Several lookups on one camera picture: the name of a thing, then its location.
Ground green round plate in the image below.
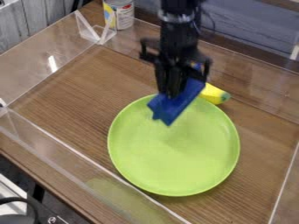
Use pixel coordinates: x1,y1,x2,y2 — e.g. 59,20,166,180
107,95,241,197

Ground clear acrylic enclosure wall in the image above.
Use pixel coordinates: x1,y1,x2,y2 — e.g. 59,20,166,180
0,4,299,224

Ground clear acrylic corner bracket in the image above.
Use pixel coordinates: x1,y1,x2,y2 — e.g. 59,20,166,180
75,10,118,46

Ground yellow toy banana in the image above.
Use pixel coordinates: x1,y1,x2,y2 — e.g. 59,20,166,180
199,83,231,105

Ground blue star-shaped block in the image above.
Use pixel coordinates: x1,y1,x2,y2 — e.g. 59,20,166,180
147,62,207,126

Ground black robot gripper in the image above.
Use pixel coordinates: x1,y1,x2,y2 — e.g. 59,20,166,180
139,18,211,98

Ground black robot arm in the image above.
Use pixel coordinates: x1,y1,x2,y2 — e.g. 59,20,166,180
139,0,213,99

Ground black cable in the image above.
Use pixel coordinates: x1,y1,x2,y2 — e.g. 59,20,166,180
0,197,40,224

